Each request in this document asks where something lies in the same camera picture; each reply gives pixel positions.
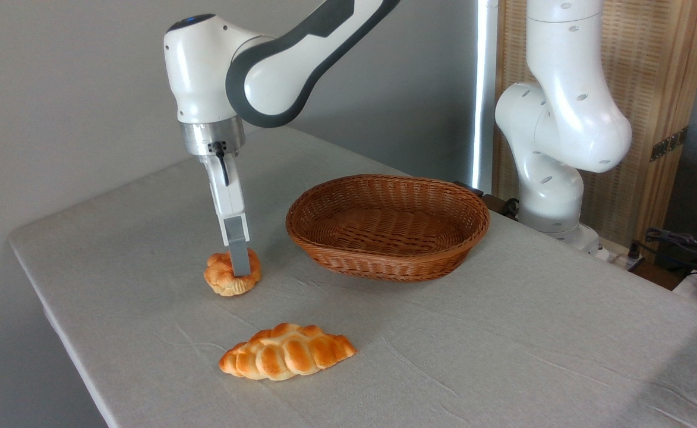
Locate round knotted bread roll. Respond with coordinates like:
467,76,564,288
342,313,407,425
203,248,263,297

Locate long braided bread loaf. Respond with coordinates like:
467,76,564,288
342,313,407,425
218,323,357,382

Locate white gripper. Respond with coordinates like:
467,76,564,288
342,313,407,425
199,151,253,278

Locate black cable bundle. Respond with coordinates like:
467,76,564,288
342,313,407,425
629,227,697,275

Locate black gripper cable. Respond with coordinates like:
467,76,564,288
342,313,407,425
208,141,231,187

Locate black screen hinge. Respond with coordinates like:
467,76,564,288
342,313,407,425
649,126,689,162

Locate silver vertical metal pole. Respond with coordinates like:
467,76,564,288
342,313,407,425
472,0,499,194

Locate black table clamp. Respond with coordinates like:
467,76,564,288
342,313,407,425
454,180,519,218

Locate brown oval wicker basket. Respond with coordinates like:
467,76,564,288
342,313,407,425
285,174,491,282

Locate wooden woven folding screen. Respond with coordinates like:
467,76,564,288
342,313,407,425
494,0,697,247

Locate light grey tablecloth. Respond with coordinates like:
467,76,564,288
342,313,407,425
8,126,697,428

